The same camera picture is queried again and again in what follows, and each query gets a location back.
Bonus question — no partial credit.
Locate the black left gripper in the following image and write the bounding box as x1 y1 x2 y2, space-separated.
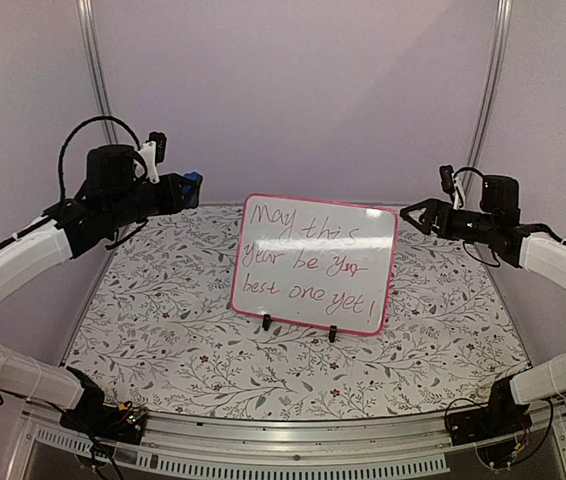
107 172 196 230

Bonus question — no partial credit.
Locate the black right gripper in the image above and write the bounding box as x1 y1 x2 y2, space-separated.
399 199 498 245

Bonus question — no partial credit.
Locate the blue whiteboard eraser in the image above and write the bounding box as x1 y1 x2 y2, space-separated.
183 172 203 190

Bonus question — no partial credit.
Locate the pink framed whiteboard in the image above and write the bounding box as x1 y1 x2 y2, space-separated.
230 194 399 337

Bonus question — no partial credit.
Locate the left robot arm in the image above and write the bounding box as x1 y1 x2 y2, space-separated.
0 141 203 437

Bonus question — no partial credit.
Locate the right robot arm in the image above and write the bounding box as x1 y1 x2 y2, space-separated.
400 166 566 445

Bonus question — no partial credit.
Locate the floral table mat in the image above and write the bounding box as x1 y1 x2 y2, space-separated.
66 206 528 420

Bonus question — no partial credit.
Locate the black stand foot left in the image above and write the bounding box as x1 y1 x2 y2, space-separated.
261 314 273 332

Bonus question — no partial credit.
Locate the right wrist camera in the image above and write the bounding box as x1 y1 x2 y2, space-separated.
439 165 466 210

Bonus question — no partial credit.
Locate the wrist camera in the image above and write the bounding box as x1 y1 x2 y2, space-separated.
139 131 167 184
439 165 466 210

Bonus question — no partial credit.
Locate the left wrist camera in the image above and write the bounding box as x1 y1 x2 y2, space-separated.
139 131 167 184

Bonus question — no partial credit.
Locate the right black cable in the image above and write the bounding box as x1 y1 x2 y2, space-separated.
450 166 502 269

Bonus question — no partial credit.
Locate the left black sleeved cable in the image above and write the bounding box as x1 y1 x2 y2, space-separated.
56 115 144 201

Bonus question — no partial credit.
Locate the left aluminium frame post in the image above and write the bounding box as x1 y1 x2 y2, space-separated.
75 0 119 146

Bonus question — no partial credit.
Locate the aluminium frame post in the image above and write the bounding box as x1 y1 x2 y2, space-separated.
460 0 513 193
75 0 119 146

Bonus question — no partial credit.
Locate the right aluminium frame post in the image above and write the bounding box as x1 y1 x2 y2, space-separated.
460 0 513 193

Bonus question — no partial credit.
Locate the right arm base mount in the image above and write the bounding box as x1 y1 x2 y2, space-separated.
444 406 532 470

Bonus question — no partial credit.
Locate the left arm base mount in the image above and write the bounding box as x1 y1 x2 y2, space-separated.
60 395 148 445

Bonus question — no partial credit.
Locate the front aluminium rail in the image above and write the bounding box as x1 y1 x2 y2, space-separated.
9 405 566 479

